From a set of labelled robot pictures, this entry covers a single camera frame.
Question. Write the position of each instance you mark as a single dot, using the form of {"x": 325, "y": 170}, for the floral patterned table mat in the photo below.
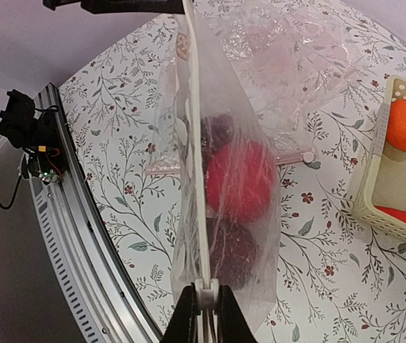
{"x": 337, "y": 281}

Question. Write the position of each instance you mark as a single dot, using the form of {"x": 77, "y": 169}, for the aluminium front rail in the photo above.
{"x": 98, "y": 291}

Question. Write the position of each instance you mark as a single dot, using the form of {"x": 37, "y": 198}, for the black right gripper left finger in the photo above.
{"x": 182, "y": 327}

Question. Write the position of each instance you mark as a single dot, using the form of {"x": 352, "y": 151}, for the beige perforated plastic basket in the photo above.
{"x": 384, "y": 179}

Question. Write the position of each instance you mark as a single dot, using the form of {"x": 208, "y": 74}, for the clear pink-zipper zip bag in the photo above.
{"x": 288, "y": 64}

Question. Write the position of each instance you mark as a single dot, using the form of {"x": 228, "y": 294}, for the dark red toy onion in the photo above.
{"x": 232, "y": 252}

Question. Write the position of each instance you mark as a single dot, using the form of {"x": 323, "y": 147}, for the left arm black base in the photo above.
{"x": 35, "y": 132}

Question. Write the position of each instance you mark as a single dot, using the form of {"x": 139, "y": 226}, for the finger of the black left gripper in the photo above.
{"x": 121, "y": 6}

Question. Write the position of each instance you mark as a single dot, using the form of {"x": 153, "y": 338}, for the red toy pepper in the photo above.
{"x": 240, "y": 181}

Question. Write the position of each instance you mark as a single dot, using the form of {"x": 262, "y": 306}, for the clear white-dotted zip bag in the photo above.
{"x": 197, "y": 81}

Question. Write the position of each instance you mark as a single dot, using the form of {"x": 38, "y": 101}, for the dark purple toy grapes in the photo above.
{"x": 216, "y": 132}

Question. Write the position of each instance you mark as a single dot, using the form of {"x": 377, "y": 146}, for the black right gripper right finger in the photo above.
{"x": 232, "y": 327}

